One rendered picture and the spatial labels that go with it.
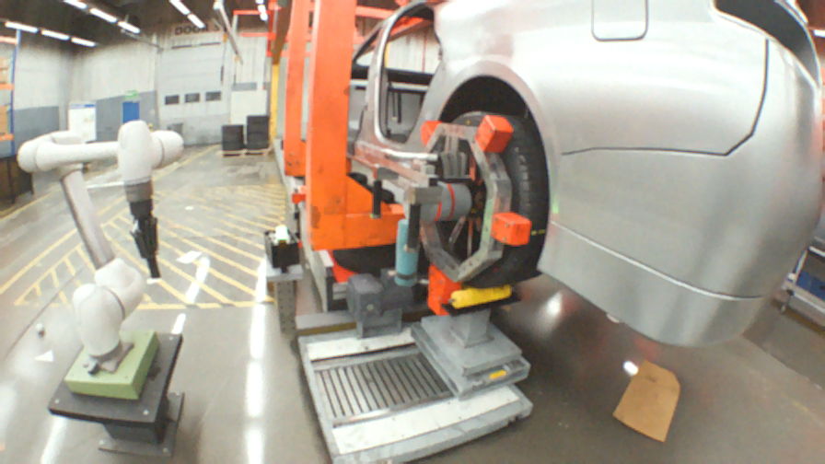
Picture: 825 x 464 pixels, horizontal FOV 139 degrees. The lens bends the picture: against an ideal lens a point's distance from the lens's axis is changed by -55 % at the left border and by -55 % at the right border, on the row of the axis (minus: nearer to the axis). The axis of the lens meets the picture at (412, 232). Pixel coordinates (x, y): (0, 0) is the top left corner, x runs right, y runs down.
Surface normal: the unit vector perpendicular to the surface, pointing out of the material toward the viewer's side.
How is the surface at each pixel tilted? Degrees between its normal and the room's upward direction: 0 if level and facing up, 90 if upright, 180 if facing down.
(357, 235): 90
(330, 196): 90
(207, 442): 0
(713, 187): 90
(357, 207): 90
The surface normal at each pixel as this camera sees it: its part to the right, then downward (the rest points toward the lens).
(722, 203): -0.80, 0.15
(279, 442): 0.07, -0.94
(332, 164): 0.40, 0.32
